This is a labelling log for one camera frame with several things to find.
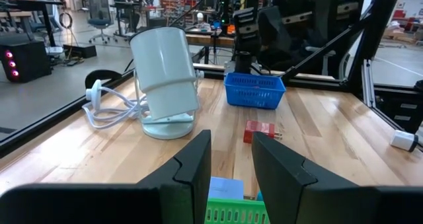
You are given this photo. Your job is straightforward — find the black desk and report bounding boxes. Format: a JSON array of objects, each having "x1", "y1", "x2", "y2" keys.
[{"x1": 0, "y1": 0, "x2": 63, "y2": 48}]

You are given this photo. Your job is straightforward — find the white and black charger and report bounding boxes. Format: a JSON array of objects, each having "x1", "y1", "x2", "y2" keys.
[{"x1": 389, "y1": 129, "x2": 420, "y2": 153}]

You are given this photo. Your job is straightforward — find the white cylindrical desk lamp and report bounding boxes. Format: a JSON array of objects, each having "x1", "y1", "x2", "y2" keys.
[{"x1": 128, "y1": 26, "x2": 201, "y2": 141}]

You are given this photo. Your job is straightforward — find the light blue sticky note pad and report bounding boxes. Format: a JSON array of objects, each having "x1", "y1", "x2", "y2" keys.
[{"x1": 208, "y1": 176, "x2": 245, "y2": 201}]

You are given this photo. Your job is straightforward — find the green plastic basket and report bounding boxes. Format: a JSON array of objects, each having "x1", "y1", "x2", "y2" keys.
[{"x1": 204, "y1": 197, "x2": 270, "y2": 224}]

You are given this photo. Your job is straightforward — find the white lamp power cable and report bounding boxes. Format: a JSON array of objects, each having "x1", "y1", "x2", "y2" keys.
[{"x1": 81, "y1": 79, "x2": 149, "y2": 130}]

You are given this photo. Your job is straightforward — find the blue plastic basket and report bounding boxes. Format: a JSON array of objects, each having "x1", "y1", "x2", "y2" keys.
[{"x1": 223, "y1": 72, "x2": 287, "y2": 110}]

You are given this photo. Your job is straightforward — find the light grey chair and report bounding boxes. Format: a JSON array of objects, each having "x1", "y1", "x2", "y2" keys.
[{"x1": 304, "y1": 45, "x2": 332, "y2": 77}]

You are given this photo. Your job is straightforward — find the grey office chair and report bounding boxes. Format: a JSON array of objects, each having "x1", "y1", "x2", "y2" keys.
[{"x1": 86, "y1": 0, "x2": 115, "y2": 45}]

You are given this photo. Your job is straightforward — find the black frame clamp handle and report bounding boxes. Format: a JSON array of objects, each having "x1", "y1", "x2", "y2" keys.
[{"x1": 84, "y1": 69, "x2": 123, "y2": 90}]

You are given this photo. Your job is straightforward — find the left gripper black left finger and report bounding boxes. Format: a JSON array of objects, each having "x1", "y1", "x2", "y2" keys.
[{"x1": 0, "y1": 129, "x2": 212, "y2": 224}]

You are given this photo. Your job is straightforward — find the wooden background table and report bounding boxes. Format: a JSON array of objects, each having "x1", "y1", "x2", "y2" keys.
[{"x1": 184, "y1": 33, "x2": 237, "y2": 49}]

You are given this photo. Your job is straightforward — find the black computer tower red lights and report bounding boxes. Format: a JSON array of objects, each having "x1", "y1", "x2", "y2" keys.
[{"x1": 0, "y1": 40, "x2": 53, "y2": 84}]

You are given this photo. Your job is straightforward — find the black aluminium rig frame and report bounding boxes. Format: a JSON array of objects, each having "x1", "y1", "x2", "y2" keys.
[{"x1": 0, "y1": 0, "x2": 423, "y2": 159}]

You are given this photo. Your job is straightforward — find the red plug charger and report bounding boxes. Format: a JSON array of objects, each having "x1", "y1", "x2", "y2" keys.
[{"x1": 243, "y1": 120, "x2": 284, "y2": 145}]

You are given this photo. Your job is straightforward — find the black flat floor box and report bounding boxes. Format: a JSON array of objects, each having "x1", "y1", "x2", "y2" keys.
[{"x1": 62, "y1": 44, "x2": 98, "y2": 59}]

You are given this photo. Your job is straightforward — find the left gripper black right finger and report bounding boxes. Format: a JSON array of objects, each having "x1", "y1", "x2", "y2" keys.
[{"x1": 251, "y1": 131, "x2": 423, "y2": 224}]

